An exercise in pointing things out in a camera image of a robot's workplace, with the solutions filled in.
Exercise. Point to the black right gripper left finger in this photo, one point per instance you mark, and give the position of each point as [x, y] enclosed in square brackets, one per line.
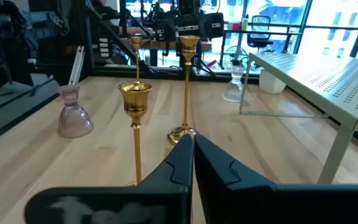
[166, 202]

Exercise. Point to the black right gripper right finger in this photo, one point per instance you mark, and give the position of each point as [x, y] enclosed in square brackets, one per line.
[228, 199]

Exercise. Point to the gold metal candlestick holder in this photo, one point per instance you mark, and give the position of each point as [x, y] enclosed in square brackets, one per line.
[135, 102]
[189, 46]
[136, 42]

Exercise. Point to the clear ribbed glass candle holder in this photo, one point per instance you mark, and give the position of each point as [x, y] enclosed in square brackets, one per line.
[233, 90]

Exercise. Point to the pink ribbed glass candle holder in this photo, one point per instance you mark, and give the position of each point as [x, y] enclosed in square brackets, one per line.
[73, 121]

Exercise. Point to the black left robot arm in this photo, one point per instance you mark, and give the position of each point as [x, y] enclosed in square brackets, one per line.
[211, 25]

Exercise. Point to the white block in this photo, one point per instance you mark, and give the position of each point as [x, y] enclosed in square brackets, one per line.
[270, 82]

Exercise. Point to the wooden desk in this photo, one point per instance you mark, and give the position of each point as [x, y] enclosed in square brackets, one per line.
[149, 45]

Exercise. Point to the pale green perforated metal shelf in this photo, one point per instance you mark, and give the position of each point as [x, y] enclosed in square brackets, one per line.
[337, 84]

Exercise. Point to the black mesh office chair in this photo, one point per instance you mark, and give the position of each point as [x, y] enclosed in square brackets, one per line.
[259, 37]

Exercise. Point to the black desk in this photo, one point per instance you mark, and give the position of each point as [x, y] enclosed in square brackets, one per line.
[278, 32]

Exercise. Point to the green bottle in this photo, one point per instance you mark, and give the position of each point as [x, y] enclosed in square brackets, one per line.
[244, 24]

